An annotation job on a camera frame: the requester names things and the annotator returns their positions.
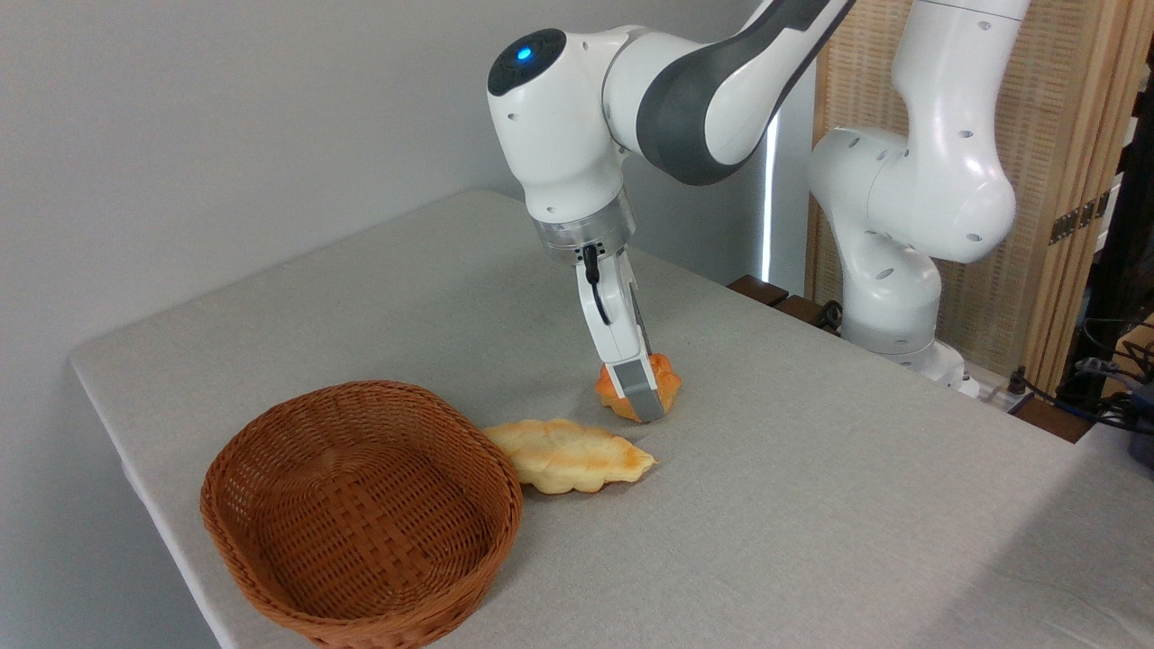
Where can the round orange flower bun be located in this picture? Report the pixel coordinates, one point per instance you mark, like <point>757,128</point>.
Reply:
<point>669,377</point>

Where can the brown wicker basket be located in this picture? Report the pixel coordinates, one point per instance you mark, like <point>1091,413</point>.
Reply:
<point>361,514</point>

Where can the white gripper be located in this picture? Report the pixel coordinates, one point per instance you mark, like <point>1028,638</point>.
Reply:
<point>615,315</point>

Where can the dark brown wooden block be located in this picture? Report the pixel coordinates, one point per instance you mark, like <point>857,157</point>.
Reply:
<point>757,289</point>
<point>801,310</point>

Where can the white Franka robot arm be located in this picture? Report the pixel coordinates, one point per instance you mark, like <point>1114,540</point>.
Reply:
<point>577,117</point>

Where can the grey tablecloth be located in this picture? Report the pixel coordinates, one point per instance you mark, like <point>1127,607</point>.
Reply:
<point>811,505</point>

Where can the leaf-shaped pale bread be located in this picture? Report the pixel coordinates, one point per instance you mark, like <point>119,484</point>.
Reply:
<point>568,455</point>

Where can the black stand post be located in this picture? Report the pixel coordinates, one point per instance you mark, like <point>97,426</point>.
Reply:
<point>1127,252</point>

